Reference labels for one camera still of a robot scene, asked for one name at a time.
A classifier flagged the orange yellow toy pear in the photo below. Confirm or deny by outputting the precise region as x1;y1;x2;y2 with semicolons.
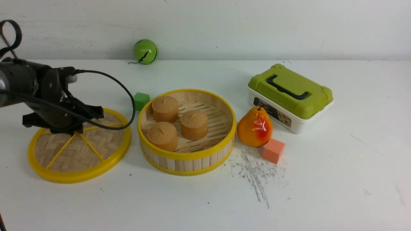
237;106;273;148

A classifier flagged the green round toy fruit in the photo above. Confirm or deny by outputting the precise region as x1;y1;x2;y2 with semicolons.
128;38;159;65

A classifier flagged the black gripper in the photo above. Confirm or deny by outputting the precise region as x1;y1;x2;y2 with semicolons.
22;67;104;135

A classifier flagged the brown steamed bun back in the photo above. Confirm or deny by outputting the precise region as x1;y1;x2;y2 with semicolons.
152;96;179;124

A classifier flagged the yellow bamboo steamer basket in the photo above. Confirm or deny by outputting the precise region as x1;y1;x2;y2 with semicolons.
137;88;237;176

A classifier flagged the brown steamed bun right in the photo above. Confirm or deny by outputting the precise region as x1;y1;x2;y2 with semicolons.
180;110;208;141

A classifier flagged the yellow woven steamer lid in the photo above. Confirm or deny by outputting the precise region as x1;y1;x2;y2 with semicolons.
28;123;132;183

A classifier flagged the brown steamed bun front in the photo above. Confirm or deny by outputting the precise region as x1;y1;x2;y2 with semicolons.
148;122;178;152

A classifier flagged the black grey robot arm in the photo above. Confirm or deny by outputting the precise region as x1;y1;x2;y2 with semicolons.
1;57;104;135

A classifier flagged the green lidded white box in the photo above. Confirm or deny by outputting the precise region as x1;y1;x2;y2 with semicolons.
248;64;334;133

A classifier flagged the brown steamed bun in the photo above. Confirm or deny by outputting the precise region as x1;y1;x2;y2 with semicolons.
180;110;208;141
152;96;179;124
148;122;178;152

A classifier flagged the black cable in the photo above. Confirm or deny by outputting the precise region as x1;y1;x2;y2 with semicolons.
0;69;136;131

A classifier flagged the salmon pink foam cube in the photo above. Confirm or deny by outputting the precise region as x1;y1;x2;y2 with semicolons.
262;139;286;164

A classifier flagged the green foam cube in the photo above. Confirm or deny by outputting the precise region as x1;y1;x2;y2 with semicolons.
133;92;150;111

